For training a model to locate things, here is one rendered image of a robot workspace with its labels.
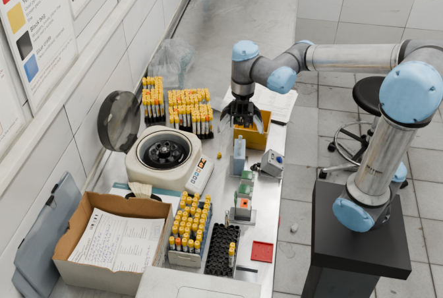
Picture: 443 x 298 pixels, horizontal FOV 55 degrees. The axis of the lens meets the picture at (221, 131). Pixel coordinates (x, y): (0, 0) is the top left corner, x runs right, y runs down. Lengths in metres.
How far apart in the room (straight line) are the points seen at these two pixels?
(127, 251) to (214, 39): 1.34
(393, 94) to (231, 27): 1.60
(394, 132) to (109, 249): 0.87
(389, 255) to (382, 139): 0.47
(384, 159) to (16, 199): 0.92
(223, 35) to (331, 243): 1.37
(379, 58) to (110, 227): 0.93
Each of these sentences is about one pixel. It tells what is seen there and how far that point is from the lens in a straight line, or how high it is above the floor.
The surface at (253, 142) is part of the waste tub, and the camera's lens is 1.67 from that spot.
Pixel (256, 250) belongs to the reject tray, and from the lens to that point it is 1.42.
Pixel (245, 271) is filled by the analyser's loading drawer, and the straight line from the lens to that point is 1.34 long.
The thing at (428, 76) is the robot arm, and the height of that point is 1.59.
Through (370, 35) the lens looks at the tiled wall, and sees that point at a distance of 3.81.
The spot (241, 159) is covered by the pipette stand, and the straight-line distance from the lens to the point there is 1.53.
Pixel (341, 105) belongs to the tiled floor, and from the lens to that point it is 3.39.
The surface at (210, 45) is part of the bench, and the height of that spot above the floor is 0.88.
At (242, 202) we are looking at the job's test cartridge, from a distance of 1.43.
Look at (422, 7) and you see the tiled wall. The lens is 3.76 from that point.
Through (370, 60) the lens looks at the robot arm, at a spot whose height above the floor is 1.48.
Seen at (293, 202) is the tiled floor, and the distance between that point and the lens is 2.67.
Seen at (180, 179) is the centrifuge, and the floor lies 0.97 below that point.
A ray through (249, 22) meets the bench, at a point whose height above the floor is 0.88.
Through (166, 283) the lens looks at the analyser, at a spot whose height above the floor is 1.17.
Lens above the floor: 2.08
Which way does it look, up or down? 43 degrees down
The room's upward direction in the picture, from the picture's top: 1 degrees clockwise
